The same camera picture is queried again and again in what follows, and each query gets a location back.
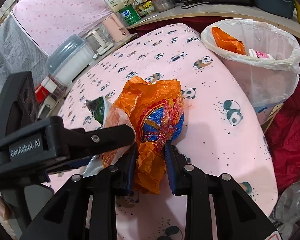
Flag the green white packet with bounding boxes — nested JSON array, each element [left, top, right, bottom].
[[83, 96, 108, 178]]

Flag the clear plastic bottle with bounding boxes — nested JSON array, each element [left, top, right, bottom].
[[272, 179, 300, 230]]

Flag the small steel bowl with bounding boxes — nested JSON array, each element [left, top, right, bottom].
[[151, 0, 176, 12]]

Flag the red orange plastic bag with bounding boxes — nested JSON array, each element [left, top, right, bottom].
[[211, 27, 247, 55]]

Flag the pink dotted cloth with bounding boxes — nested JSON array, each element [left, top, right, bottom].
[[11, 0, 153, 58]]

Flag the orange printed snack bag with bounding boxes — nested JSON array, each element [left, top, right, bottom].
[[115, 76, 185, 195]]

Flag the red white container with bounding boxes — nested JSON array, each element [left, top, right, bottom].
[[34, 76, 65, 105]]

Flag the grey patterned cloth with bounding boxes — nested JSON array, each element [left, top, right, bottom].
[[0, 15, 48, 100]]

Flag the bin with white liner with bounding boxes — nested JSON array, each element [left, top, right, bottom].
[[201, 19, 300, 113]]

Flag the pink electric kettle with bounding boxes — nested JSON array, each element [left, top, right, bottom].
[[102, 14, 130, 43]]

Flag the white glass kettle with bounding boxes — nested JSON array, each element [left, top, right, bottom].
[[85, 27, 114, 55]]

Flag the pink paper cup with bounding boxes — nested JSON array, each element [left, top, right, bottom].
[[248, 49, 274, 59]]

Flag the black induction cooker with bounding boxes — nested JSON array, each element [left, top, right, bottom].
[[181, 0, 254, 7]]

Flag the red cloth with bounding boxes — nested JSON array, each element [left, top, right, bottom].
[[265, 100, 300, 190]]

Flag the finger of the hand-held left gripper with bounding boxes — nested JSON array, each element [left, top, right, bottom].
[[64, 124, 137, 157], [46, 155, 92, 174]]

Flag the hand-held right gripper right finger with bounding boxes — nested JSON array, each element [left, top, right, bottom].
[[164, 142, 277, 240]]

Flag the dark red counter skirt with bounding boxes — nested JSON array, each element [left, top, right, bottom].
[[127, 17, 208, 39]]

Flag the person's left hand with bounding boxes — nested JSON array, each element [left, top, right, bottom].
[[0, 195, 11, 219]]

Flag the plastic dish box with lid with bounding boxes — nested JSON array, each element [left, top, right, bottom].
[[46, 34, 95, 85]]

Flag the pink panda print blanket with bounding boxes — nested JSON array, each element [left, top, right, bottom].
[[42, 23, 278, 240]]

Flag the dark blue stacked basins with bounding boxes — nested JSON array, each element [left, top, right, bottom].
[[250, 0, 295, 19]]

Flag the white green carton box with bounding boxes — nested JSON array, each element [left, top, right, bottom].
[[104, 0, 136, 13]]

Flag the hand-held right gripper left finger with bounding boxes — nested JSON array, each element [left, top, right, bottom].
[[20, 145, 138, 240]]

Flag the green tin can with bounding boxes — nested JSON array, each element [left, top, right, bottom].
[[119, 5, 142, 26]]

